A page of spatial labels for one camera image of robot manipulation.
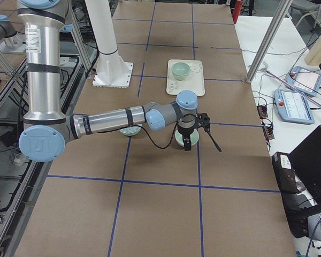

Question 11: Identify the orange black connector module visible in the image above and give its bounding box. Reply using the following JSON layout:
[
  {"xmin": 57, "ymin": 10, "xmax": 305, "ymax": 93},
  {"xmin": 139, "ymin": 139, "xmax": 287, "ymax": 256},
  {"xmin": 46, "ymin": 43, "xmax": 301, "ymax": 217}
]
[{"xmin": 257, "ymin": 105, "xmax": 268, "ymax": 119}]

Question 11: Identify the aluminium frame post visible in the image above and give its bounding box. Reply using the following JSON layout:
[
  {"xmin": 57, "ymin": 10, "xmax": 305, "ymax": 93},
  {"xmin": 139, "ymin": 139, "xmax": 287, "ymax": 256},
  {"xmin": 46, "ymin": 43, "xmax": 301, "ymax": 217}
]
[{"xmin": 246, "ymin": 0, "xmax": 293, "ymax": 83}]

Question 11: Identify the cream bear serving tray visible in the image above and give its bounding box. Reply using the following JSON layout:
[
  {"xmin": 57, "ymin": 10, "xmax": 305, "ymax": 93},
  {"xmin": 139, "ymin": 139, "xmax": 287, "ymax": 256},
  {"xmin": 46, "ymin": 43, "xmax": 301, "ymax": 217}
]
[{"xmin": 166, "ymin": 59, "xmax": 205, "ymax": 96}]

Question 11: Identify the black camera cable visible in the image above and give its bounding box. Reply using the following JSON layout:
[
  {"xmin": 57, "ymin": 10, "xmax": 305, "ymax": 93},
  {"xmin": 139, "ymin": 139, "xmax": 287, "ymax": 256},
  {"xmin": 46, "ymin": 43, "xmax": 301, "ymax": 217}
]
[{"xmin": 139, "ymin": 114, "xmax": 222, "ymax": 153}]

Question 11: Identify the red cylinder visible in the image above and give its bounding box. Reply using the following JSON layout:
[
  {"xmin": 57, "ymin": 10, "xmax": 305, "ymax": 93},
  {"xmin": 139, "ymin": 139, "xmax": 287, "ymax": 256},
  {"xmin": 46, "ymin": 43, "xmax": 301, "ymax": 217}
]
[{"xmin": 232, "ymin": 0, "xmax": 243, "ymax": 24}]

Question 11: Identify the far blue teach pendant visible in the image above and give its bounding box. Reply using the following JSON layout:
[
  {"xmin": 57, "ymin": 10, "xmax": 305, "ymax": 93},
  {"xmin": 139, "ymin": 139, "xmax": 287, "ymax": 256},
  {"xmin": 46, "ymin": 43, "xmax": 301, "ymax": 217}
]
[{"xmin": 286, "ymin": 66, "xmax": 321, "ymax": 96}]

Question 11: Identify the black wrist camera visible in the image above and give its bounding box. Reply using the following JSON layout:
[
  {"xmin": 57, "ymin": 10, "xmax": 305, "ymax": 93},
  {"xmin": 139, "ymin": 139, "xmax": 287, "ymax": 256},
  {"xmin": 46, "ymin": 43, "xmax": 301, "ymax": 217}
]
[{"xmin": 197, "ymin": 113, "xmax": 210, "ymax": 133}]

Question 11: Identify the green bowl with ice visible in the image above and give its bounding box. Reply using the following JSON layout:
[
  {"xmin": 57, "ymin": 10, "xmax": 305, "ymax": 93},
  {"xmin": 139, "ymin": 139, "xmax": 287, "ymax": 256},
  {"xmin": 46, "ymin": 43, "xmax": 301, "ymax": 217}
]
[{"xmin": 119, "ymin": 126, "xmax": 141, "ymax": 137}]

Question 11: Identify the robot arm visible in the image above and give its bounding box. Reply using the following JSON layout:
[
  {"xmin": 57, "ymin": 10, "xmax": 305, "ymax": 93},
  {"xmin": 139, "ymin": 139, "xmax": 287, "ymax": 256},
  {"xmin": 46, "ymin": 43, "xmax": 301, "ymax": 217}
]
[{"xmin": 17, "ymin": 1, "xmax": 201, "ymax": 162}]

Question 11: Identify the black box device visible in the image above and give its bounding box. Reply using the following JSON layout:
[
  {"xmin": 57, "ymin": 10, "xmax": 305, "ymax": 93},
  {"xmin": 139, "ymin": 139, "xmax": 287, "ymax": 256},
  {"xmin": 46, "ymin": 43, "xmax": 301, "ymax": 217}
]
[{"xmin": 272, "ymin": 152, "xmax": 321, "ymax": 241}]

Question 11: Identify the blue teach pendant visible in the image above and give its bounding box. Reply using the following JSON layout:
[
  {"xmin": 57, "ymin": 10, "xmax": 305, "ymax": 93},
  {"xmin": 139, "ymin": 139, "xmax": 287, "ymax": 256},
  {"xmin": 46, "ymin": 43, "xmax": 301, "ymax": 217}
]
[
  {"xmin": 274, "ymin": 89, "xmax": 315, "ymax": 125},
  {"xmin": 286, "ymin": 66, "xmax": 321, "ymax": 96}
]

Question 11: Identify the black laptop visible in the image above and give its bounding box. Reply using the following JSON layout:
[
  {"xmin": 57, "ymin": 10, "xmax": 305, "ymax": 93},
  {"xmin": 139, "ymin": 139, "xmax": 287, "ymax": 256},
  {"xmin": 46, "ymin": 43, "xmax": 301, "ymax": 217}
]
[{"xmin": 288, "ymin": 125, "xmax": 321, "ymax": 203}]

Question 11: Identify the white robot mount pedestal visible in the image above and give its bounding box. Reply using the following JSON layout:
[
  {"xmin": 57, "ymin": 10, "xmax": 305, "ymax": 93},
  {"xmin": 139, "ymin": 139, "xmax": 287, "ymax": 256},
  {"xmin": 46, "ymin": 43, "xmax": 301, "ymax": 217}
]
[{"xmin": 86, "ymin": 1, "xmax": 133, "ymax": 88}]

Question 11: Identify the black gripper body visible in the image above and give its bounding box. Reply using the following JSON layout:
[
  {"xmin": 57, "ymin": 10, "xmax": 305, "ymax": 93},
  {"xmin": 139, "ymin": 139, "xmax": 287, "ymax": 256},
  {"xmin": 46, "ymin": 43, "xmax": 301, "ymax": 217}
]
[{"xmin": 178, "ymin": 122, "xmax": 195, "ymax": 141}]

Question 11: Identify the green bowl on tray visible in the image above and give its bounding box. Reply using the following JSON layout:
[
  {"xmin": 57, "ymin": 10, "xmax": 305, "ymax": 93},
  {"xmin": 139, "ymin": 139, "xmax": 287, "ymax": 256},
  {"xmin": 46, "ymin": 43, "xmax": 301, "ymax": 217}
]
[{"xmin": 173, "ymin": 74, "xmax": 188, "ymax": 81}]

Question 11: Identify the near blue teach pendant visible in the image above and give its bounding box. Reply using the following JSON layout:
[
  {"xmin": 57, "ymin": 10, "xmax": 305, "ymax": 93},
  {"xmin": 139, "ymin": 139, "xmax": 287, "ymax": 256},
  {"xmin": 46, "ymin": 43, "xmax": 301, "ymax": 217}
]
[{"xmin": 274, "ymin": 89, "xmax": 315, "ymax": 125}]

